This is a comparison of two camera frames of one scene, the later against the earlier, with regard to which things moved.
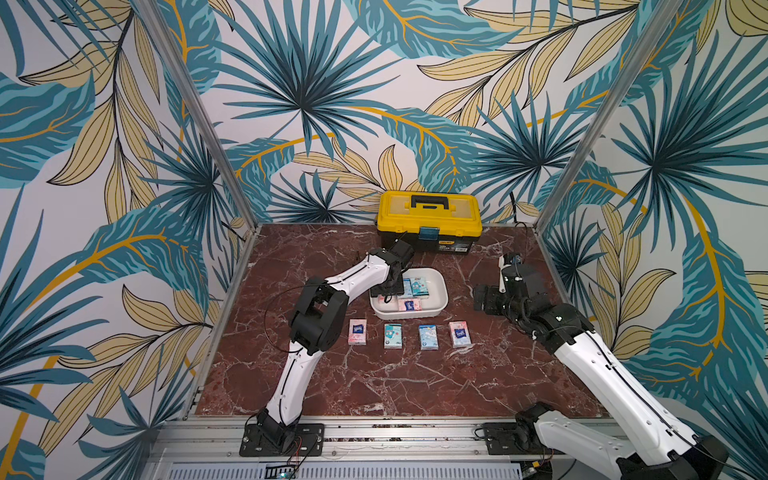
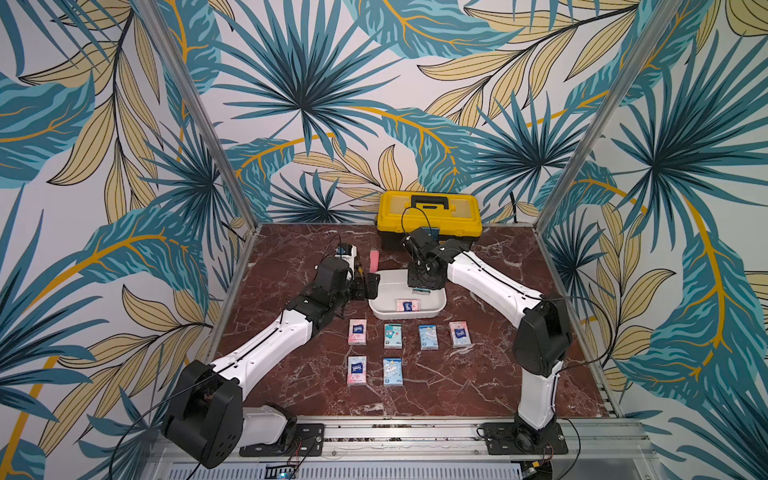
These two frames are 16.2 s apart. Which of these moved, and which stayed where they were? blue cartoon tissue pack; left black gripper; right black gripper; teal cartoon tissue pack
Moved: right black gripper; left black gripper
Stayed: teal cartoon tissue pack; blue cartoon tissue pack
